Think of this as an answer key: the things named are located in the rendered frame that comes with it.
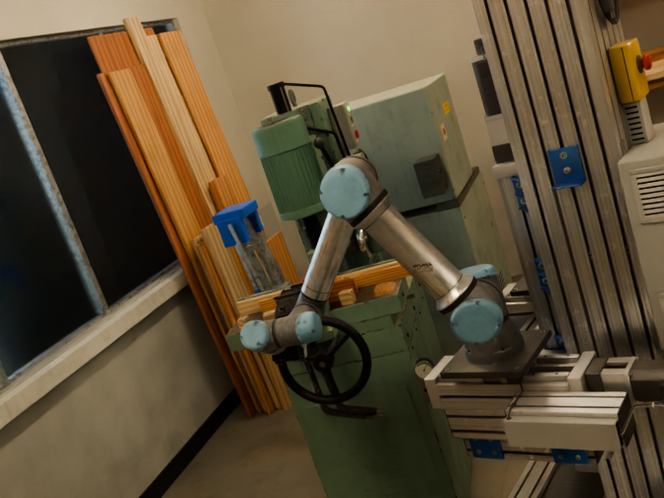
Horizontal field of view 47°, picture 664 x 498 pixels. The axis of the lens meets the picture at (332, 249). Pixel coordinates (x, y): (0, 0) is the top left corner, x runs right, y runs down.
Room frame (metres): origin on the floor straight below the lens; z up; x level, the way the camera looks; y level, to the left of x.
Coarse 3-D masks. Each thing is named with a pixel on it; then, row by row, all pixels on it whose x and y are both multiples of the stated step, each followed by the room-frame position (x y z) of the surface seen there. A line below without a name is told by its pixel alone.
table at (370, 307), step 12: (372, 288) 2.40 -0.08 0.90; (396, 288) 2.32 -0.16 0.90; (408, 288) 2.45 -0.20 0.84; (360, 300) 2.31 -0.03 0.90; (372, 300) 2.28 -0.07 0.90; (384, 300) 2.27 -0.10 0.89; (396, 300) 2.26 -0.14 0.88; (264, 312) 2.54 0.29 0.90; (336, 312) 2.31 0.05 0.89; (348, 312) 2.30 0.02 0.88; (360, 312) 2.29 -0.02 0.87; (372, 312) 2.28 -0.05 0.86; (384, 312) 2.27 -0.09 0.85; (396, 312) 2.26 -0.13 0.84; (228, 336) 2.42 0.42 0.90; (324, 336) 2.23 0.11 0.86; (240, 348) 2.41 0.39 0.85
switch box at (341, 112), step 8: (336, 104) 2.79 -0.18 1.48; (344, 104) 2.72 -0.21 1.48; (328, 112) 2.71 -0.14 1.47; (336, 112) 2.70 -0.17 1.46; (344, 112) 2.70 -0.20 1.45; (344, 120) 2.70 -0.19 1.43; (336, 128) 2.71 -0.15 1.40; (344, 128) 2.70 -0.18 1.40; (352, 128) 2.71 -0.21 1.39; (344, 136) 2.70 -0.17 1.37; (352, 136) 2.70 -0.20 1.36; (352, 144) 2.70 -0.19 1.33
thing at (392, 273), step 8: (376, 272) 2.43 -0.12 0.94; (384, 272) 2.42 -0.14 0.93; (392, 272) 2.41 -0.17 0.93; (400, 272) 2.41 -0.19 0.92; (360, 280) 2.44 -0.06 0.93; (368, 280) 2.44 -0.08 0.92; (376, 280) 2.43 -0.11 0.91; (384, 280) 2.42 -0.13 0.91; (360, 288) 2.45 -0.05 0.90; (264, 304) 2.54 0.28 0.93; (272, 304) 2.53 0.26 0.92
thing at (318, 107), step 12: (324, 96) 2.80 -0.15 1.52; (312, 108) 2.63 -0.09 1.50; (324, 108) 2.69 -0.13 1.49; (264, 120) 2.68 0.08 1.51; (324, 120) 2.63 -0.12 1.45; (324, 132) 2.63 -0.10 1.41; (336, 144) 2.68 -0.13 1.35; (336, 156) 2.63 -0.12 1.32; (360, 252) 2.63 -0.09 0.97; (348, 264) 2.65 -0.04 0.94; (360, 264) 2.63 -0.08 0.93
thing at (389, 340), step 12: (408, 276) 2.72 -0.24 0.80; (420, 288) 2.77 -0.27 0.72; (408, 300) 2.49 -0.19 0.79; (408, 312) 2.43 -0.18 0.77; (396, 324) 2.27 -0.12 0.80; (408, 324) 2.37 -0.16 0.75; (372, 336) 2.29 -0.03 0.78; (384, 336) 2.28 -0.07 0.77; (396, 336) 2.27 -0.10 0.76; (408, 336) 2.30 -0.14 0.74; (348, 348) 2.31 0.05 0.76; (372, 348) 2.29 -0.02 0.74; (384, 348) 2.28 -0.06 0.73; (396, 348) 2.27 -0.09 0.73; (408, 348) 2.27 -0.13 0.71; (336, 360) 2.33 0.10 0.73; (348, 360) 2.32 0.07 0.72; (360, 360) 2.31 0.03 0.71; (300, 372) 2.36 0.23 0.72
